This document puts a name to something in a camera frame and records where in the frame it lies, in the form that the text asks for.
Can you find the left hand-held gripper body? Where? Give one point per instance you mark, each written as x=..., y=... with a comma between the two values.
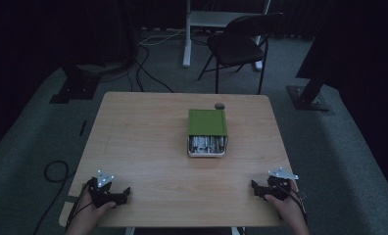
x=100, y=194

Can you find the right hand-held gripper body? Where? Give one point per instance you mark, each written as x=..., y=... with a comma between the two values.
x=278, y=189

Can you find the pile of silver packets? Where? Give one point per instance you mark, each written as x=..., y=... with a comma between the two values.
x=206, y=144

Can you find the green drawer box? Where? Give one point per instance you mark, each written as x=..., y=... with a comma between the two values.
x=207, y=122

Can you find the person's right hand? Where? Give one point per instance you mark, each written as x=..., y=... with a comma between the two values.
x=288, y=207

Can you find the person's left hand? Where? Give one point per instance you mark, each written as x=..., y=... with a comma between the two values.
x=92, y=213

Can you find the grey tape strip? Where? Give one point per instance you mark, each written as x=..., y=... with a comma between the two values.
x=72, y=199

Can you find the small grey round object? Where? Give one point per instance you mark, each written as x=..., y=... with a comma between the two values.
x=219, y=106

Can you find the black slanted stand with base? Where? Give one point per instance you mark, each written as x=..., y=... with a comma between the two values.
x=308, y=98

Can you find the black stand with flat base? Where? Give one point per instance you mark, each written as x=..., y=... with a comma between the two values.
x=76, y=88

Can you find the grey round floor base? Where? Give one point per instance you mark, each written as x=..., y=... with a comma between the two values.
x=100, y=67

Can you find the black folding chair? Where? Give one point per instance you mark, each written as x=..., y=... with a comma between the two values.
x=237, y=49

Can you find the white desk frame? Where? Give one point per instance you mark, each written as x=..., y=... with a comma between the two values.
x=188, y=39

